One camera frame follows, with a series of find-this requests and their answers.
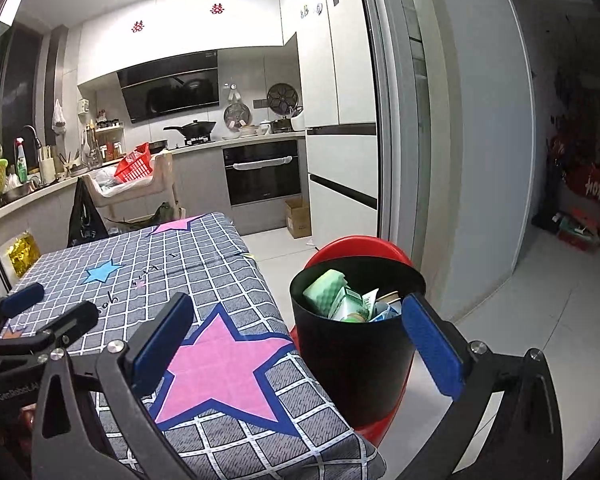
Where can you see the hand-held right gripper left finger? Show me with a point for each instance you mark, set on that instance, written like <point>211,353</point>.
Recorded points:
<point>160,345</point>

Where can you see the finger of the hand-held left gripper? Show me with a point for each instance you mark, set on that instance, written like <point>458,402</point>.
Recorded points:
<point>75,317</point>
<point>22,296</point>

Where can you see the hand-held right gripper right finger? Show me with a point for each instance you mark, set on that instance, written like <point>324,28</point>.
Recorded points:
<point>430,350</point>

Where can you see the black bin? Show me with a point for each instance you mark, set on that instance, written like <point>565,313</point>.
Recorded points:
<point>350,360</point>

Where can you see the green carton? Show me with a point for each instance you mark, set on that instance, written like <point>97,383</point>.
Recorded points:
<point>352,302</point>

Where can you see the green sponge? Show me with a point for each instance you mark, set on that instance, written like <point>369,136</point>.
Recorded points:
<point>325,292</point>

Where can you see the gold foil bag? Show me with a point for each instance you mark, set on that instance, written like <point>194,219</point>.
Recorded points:
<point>24,255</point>

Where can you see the grey checked star tablecloth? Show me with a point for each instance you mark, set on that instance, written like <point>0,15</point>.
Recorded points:
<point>220,360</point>

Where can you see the black plastic bag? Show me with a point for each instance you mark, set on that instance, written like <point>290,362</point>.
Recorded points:
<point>85,220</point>

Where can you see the steel basin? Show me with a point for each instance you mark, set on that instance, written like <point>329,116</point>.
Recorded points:
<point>17,192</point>

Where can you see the red stool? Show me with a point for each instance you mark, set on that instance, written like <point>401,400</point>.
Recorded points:
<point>350,250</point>

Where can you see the white knife block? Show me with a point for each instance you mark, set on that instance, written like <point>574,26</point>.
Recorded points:
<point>46,167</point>

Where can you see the green spray bottle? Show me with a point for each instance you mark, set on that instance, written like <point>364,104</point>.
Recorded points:
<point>21,165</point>

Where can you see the dark green bag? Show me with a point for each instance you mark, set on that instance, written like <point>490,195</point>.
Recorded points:
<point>162,212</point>

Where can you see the red plastic basket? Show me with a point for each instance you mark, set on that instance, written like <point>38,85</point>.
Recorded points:
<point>132,167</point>

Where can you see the black kitchen faucet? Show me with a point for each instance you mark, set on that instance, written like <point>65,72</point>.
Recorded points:
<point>30,130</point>

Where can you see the beige high chair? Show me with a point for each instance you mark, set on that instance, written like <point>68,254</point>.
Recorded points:
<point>162,170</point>

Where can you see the white spice rack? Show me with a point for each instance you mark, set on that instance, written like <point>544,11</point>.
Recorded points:
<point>102,142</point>

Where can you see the white hanging plastic bag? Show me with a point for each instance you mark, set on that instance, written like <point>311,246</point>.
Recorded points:
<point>58,120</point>

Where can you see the cardboard box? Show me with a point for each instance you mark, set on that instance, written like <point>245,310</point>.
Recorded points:
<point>298,220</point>

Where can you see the colourful floor box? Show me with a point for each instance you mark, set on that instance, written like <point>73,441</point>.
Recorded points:
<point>577,232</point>

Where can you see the black built-in oven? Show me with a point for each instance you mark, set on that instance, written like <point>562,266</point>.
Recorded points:
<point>260,185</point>

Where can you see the black wok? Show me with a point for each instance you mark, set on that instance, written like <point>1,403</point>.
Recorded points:
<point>195,129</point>

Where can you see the red printed gift bag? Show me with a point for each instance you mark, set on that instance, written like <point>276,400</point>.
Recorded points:
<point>592,187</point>

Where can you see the silver round hanging tray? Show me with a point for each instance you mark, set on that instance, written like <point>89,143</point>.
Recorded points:
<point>236,116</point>

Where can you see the black range hood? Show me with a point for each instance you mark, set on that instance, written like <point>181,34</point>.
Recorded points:
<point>170,90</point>

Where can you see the dark cooking pot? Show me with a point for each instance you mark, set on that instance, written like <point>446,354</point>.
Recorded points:
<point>281,125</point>

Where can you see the white rice cooker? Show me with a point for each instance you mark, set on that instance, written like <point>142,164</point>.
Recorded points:
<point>298,122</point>

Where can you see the dark round hanging tray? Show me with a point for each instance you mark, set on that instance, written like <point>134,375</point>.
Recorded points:
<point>281,97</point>

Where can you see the white refrigerator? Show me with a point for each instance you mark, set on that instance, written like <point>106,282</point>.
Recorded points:
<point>330,60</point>

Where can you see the grey sliding door frame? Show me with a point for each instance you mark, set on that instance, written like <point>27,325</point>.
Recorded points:
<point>395,110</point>

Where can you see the red paper wall decoration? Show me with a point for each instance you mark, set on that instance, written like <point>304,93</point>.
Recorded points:
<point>216,8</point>
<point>138,27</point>

